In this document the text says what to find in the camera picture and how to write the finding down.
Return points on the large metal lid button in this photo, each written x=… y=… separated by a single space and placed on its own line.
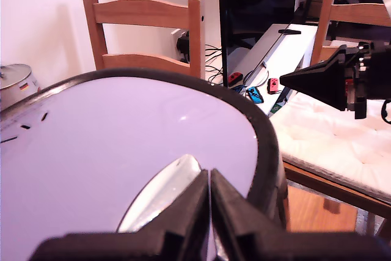
x=159 y=193

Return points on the black Philips rice cooker body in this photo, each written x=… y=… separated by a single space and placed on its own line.
x=282 y=209

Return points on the white low cabinet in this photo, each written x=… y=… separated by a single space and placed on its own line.
x=293 y=50

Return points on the red game controller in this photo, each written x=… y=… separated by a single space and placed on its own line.
x=236 y=78
x=273 y=85

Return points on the white quilted seat cushion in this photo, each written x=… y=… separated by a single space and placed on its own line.
x=336 y=138

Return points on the black sensor bar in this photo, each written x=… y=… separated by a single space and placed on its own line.
x=289 y=31

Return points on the wooden chair with cushion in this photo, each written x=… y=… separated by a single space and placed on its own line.
x=351 y=13

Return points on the blue game controller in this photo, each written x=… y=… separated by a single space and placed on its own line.
x=256 y=95
x=239 y=88

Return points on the black power adapter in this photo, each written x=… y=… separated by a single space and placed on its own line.
x=183 y=45

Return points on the metal tin with flag label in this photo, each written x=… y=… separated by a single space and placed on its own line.
x=15 y=83

